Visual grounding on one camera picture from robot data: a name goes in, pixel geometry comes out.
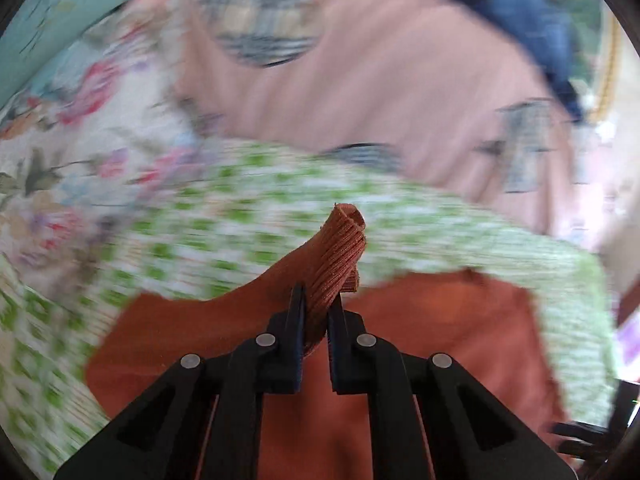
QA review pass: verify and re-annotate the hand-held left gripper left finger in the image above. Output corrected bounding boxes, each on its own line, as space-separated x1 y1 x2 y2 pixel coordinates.
52 284 306 480

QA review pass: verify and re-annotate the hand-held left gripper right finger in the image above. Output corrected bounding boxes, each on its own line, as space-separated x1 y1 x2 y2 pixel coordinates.
327 292 577 480

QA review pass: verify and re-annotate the gold picture frame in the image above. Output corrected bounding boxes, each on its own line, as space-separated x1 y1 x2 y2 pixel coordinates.
590 17 622 127

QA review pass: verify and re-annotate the orange knit sweater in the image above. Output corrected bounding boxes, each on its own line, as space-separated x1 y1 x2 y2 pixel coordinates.
85 202 571 480

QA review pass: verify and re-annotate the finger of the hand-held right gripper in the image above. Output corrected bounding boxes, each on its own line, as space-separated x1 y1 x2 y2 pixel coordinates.
550 422 610 439
554 439 609 459

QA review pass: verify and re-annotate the dark blue cloth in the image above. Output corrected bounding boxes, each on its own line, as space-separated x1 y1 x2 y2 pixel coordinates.
360 0 603 122

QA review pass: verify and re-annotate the green checkered printed blanket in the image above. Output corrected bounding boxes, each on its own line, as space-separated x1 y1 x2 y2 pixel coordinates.
0 140 621 476

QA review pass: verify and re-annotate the pink quilt with plaid hearts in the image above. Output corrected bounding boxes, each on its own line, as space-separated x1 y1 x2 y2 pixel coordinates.
170 0 593 241

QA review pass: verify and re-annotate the teal floral pillow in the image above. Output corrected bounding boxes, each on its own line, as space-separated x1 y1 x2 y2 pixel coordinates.
0 0 178 108

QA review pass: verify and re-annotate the pink floral ruffled pillow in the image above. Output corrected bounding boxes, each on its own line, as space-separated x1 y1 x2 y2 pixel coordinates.
0 5 223 281

